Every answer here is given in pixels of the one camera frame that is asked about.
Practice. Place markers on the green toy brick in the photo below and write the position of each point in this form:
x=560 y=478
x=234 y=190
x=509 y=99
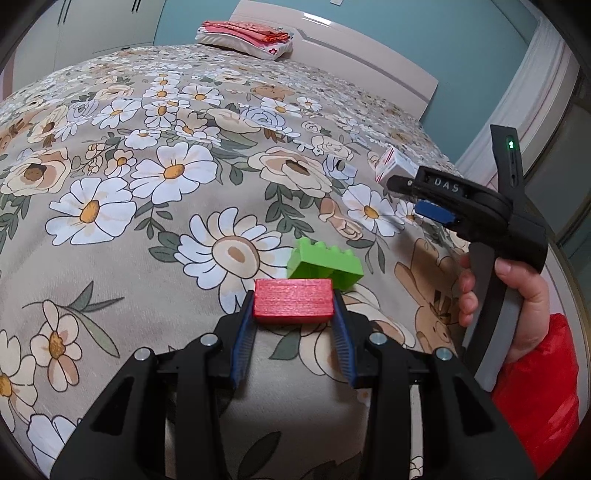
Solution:
x=318 y=265

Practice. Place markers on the folded pink cloth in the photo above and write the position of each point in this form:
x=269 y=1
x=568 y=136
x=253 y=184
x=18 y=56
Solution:
x=244 y=31

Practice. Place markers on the red wooden block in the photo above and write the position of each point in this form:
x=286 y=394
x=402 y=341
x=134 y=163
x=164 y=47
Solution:
x=293 y=302

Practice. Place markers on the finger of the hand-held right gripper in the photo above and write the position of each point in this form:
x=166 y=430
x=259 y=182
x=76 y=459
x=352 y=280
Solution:
x=434 y=184
x=434 y=211

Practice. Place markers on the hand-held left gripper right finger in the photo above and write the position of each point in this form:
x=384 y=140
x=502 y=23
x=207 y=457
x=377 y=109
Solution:
x=346 y=344

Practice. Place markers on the floral bedspread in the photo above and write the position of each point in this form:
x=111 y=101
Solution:
x=161 y=207

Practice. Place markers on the white wardrobe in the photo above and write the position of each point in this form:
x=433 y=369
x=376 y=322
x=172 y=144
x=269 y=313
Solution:
x=92 y=23

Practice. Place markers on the person's right forearm red sleeve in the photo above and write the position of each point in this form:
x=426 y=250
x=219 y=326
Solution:
x=540 y=397

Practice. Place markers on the person's right hand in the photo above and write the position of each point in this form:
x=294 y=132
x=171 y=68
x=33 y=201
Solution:
x=531 y=304

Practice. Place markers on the small white box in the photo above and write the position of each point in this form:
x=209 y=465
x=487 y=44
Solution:
x=392 y=164

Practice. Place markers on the white pillow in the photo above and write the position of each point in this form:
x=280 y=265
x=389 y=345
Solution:
x=272 y=51

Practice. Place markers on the window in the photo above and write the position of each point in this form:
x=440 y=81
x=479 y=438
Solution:
x=570 y=184

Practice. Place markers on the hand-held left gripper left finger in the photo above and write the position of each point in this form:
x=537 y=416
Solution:
x=242 y=341

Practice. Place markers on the cream bed headboard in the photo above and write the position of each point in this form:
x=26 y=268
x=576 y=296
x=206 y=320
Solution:
x=369 y=60

